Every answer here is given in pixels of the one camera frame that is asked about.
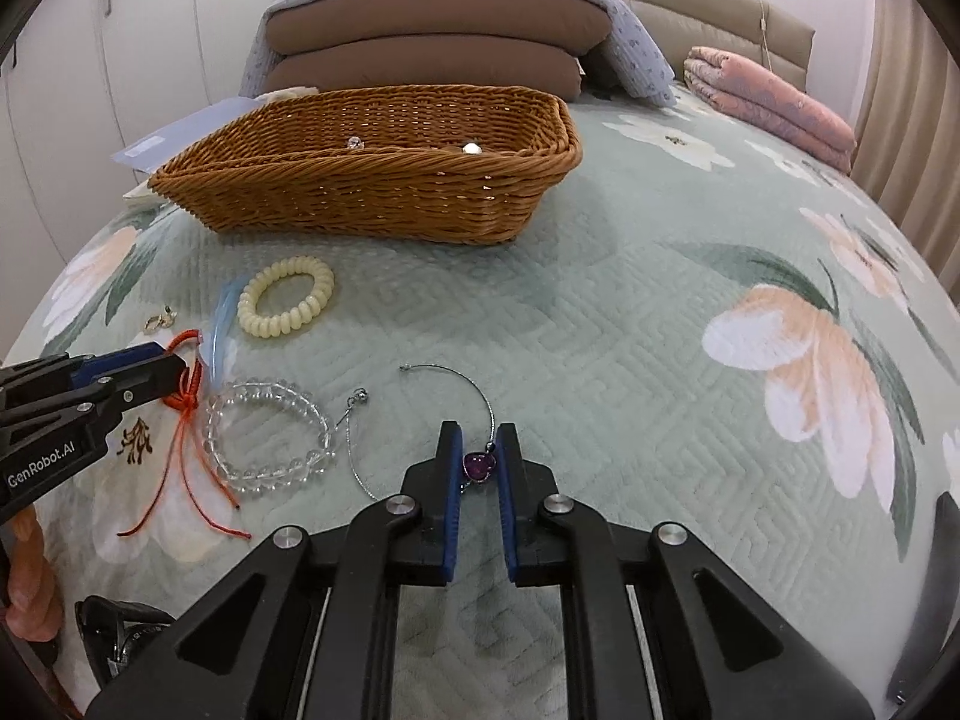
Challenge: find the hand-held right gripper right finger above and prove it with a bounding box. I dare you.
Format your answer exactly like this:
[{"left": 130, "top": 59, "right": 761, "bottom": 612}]
[{"left": 495, "top": 423, "right": 875, "bottom": 720}]

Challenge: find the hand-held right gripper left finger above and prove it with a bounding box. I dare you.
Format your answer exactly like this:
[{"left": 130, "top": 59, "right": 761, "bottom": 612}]
[{"left": 86, "top": 420, "right": 461, "bottom": 720}]

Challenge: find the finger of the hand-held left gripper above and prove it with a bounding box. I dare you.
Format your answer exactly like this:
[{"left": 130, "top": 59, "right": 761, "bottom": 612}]
[
  {"left": 71, "top": 354, "right": 188, "bottom": 421},
  {"left": 0, "top": 343, "right": 167, "bottom": 400}
]

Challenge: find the red string bracelet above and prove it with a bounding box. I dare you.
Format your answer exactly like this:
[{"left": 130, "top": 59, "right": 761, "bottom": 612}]
[{"left": 116, "top": 328, "right": 253, "bottom": 541}]

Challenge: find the light blue translucent ornament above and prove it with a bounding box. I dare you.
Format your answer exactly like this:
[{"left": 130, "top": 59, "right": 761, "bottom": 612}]
[{"left": 202, "top": 276, "right": 245, "bottom": 392}]

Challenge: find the clear bead bracelet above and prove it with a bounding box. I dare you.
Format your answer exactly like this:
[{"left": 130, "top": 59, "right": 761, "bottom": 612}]
[{"left": 204, "top": 379, "right": 338, "bottom": 503}]

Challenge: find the black wristwatch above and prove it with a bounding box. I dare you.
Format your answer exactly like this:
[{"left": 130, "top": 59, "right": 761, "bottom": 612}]
[{"left": 73, "top": 595, "right": 177, "bottom": 685}]

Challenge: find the brown wicker basket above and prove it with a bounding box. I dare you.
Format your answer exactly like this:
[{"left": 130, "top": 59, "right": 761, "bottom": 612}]
[{"left": 148, "top": 84, "right": 584, "bottom": 246}]

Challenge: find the person's left hand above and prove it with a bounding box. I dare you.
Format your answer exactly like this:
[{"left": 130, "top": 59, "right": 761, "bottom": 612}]
[{"left": 0, "top": 506, "right": 65, "bottom": 691}]

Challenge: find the blue booklet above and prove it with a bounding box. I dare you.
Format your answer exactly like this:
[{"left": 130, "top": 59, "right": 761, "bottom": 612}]
[{"left": 110, "top": 95, "right": 265, "bottom": 175}]

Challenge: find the white wardrobe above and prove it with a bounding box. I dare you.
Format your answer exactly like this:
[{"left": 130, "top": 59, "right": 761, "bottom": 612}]
[{"left": 0, "top": 0, "right": 415, "bottom": 293}]

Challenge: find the black smartphone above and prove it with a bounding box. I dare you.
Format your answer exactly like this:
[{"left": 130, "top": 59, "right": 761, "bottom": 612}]
[{"left": 885, "top": 491, "right": 960, "bottom": 706}]

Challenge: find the pink folded blanket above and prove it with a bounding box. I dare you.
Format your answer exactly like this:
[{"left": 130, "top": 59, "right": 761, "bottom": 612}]
[{"left": 682, "top": 46, "right": 858, "bottom": 173}]

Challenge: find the beige curtain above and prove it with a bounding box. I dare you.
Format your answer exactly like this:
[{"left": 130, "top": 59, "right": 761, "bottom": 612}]
[{"left": 846, "top": 0, "right": 960, "bottom": 271}]

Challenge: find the white cable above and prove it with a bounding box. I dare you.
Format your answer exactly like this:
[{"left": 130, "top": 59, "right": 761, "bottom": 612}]
[{"left": 737, "top": 0, "right": 775, "bottom": 80}]

